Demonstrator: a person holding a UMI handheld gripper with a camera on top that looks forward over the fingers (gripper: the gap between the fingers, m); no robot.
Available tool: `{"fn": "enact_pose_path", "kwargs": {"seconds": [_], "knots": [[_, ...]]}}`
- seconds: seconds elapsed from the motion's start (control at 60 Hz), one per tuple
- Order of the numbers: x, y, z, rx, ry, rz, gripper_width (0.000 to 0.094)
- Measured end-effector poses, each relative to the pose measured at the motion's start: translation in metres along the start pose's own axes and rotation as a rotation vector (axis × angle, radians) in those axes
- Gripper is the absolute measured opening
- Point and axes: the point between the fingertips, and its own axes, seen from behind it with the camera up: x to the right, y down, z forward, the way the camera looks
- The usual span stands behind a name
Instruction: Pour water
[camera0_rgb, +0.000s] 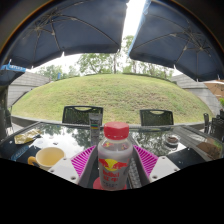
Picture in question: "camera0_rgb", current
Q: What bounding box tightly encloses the dark green plastic chair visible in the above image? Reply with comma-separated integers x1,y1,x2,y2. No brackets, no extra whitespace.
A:
61,105,105,126
139,108,175,127

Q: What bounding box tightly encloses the red-capped clear drink bottle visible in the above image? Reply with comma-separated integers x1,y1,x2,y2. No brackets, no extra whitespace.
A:
97,121,134,191

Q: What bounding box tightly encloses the small round ashtray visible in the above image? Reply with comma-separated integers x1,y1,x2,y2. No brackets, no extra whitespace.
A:
164,132,182,148

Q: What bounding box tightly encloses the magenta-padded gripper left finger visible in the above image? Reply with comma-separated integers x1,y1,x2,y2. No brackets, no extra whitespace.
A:
49,144,101,190

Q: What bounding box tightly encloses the navy umbrella with blue flap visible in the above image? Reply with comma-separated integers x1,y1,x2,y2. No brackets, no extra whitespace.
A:
127,0,224,82

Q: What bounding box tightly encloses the large navy patio umbrella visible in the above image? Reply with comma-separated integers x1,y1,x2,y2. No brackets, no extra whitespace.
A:
0,0,131,70

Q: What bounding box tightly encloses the blue umbrella with white lettering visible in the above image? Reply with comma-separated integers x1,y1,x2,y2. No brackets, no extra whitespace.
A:
0,62,27,86

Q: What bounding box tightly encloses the flat yellow packet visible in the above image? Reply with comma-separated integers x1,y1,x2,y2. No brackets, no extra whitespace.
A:
13,128,43,146

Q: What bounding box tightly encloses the flat round red coaster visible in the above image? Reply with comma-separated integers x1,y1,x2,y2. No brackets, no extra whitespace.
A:
92,176,129,191

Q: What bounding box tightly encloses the cream mug with yellow handle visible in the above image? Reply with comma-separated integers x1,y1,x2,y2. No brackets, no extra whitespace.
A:
27,146,67,172

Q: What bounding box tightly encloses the white standing table card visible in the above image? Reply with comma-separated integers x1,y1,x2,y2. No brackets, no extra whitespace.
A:
88,112,104,136

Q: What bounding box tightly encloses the black wicker chair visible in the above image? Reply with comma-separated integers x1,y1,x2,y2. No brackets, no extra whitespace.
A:
209,115,224,142

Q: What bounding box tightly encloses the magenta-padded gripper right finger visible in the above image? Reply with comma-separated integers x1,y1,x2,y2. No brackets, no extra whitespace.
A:
130,144,181,188

